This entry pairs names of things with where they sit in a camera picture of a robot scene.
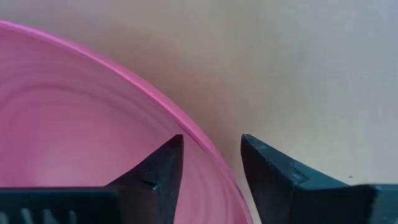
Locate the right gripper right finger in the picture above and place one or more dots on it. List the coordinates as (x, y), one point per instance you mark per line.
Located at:
(280, 193)

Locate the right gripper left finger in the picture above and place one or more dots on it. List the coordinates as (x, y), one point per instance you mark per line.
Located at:
(155, 186)

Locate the pink round plate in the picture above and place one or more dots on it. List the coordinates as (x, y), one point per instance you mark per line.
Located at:
(62, 124)

